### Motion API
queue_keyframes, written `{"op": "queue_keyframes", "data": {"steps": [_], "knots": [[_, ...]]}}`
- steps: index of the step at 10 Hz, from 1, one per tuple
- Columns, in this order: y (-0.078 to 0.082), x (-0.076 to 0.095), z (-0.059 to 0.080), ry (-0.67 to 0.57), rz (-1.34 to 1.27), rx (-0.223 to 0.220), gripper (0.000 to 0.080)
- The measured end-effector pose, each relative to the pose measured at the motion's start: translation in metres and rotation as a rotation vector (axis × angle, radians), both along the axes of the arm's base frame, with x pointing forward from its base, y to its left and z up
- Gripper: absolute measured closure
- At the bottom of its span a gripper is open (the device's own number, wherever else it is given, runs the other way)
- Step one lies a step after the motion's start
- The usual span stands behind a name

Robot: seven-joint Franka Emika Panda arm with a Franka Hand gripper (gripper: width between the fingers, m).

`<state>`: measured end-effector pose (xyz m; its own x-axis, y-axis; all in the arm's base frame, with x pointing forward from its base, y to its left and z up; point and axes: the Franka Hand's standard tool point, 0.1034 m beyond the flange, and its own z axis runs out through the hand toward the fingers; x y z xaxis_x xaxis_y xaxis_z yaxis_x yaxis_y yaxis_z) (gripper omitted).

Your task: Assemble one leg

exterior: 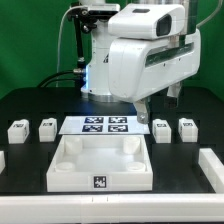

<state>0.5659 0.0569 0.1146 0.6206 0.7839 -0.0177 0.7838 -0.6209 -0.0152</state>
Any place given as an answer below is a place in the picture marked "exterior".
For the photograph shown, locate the black cables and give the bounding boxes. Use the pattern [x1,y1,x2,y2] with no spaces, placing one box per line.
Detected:
[36,69,87,89]

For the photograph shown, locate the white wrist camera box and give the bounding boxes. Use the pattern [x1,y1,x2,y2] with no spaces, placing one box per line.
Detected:
[108,4,185,40]

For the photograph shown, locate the black camera on stand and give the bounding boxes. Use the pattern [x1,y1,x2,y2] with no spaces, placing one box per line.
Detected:
[78,3,121,20]

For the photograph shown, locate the white square tabletop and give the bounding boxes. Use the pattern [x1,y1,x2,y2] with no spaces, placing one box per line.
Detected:
[46,135,153,192]

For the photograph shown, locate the white left fence block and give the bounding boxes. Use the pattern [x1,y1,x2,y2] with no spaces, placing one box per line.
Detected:
[0,151,5,174]

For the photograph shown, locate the black camera stand pole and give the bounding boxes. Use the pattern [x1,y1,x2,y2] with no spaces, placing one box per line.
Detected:
[68,6,86,69]

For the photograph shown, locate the white fence block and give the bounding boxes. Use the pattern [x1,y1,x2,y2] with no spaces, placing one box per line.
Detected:
[0,151,5,174]
[198,148,224,194]

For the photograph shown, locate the white front fence rail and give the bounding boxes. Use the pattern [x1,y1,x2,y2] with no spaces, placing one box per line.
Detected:
[0,194,224,224]

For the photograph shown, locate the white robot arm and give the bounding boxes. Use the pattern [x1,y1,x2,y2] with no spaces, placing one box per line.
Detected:
[79,0,207,124]

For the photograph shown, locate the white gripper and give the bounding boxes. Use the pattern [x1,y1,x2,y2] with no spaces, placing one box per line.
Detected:
[108,30,201,124]

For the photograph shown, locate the grey cable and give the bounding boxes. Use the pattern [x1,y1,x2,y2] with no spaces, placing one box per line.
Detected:
[55,4,86,88]

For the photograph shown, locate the white right fence block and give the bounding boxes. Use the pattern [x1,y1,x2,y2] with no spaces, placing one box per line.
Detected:
[198,148,224,194]

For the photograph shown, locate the white sheet with tags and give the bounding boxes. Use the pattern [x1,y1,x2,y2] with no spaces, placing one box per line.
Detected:
[59,116,150,135]

